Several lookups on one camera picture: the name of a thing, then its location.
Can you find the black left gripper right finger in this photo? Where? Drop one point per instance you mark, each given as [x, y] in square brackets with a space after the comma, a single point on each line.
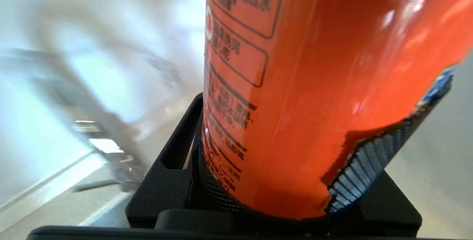
[369, 195]

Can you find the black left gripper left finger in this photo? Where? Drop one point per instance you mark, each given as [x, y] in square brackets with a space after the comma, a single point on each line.
[162, 192]

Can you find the orange dish soap bottle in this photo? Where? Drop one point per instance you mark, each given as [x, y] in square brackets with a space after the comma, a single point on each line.
[295, 85]

